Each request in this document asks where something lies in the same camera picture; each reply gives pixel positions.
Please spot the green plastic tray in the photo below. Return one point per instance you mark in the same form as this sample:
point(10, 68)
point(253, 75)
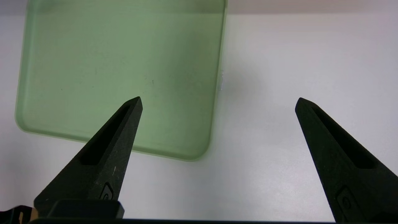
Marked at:
point(124, 77)

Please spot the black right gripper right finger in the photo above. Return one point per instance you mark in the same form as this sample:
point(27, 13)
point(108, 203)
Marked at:
point(348, 168)

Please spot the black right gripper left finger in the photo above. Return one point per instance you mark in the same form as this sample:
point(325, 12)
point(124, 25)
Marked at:
point(99, 168)

